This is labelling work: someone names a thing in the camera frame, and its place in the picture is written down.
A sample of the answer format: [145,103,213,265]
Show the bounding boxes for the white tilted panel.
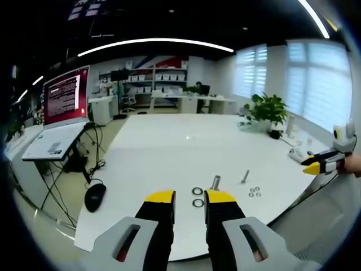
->
[21,121,93,163]

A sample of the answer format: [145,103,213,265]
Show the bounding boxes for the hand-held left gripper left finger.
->
[81,189,177,271]

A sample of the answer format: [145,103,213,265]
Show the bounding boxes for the white office chair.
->
[120,86,137,114]

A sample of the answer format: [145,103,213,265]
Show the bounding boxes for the white office desk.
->
[150,94,238,115]

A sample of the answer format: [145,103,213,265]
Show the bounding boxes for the black cable bundle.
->
[83,123,108,183]

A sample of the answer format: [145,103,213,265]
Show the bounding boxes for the red screen monitor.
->
[42,65,91,131]

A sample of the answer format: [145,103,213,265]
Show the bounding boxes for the white cabinet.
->
[88,95,118,126]

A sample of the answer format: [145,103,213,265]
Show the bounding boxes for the green potted plant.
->
[243,92,289,131]

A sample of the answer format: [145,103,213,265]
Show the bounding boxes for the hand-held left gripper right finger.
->
[203,188,322,271]

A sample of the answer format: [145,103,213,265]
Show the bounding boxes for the white plant pot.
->
[254,119,274,133]

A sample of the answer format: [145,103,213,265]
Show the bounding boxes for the black computer mouse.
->
[84,183,108,213]

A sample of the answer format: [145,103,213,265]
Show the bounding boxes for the shelf with white bins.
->
[123,65,189,95]

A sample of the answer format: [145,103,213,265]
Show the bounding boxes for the black screen on stand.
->
[110,69,131,120]

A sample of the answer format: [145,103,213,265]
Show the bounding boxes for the white window blind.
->
[285,41,354,134]
[233,44,268,100]

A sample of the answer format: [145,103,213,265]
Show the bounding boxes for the white power strip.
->
[288,147,307,163]

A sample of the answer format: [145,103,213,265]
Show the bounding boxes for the person's right hand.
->
[342,151,361,179]

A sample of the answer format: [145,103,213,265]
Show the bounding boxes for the curved ceiling light strip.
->
[298,0,331,40]
[77,37,235,58]

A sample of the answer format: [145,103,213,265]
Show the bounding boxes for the white bottle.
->
[285,113,296,137]

